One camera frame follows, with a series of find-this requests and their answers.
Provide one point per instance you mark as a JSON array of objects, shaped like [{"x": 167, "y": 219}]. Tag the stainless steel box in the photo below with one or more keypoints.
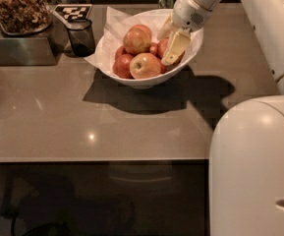
[{"x": 40, "y": 49}]

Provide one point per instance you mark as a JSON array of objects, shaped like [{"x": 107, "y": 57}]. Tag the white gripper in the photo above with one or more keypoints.
[{"x": 188, "y": 13}]

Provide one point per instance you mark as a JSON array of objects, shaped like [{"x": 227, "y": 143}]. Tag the top red-yellow apple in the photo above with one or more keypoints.
[{"x": 136, "y": 41}]

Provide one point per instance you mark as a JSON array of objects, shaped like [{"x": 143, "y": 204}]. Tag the small middle red apple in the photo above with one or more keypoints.
[{"x": 153, "y": 48}]

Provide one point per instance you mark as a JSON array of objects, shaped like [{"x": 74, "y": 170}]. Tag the glass jar of nuts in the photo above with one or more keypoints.
[{"x": 24, "y": 17}]

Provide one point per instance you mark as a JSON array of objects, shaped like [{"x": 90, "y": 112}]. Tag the black white marker tag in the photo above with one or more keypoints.
[{"x": 70, "y": 12}]

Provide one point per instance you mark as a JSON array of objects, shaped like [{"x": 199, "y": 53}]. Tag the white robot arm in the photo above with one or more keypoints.
[{"x": 246, "y": 159}]

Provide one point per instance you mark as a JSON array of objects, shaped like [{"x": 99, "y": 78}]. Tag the hidden right lower apple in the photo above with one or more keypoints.
[{"x": 163, "y": 68}]

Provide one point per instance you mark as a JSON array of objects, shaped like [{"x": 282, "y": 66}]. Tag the front yellow-red apple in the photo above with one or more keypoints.
[{"x": 144, "y": 66}]

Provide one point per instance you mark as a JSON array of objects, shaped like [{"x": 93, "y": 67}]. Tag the white paper liner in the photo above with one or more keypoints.
[{"x": 118, "y": 23}]

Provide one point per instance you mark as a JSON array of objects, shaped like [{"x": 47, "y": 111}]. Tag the black mesh cup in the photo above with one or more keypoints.
[{"x": 81, "y": 37}]

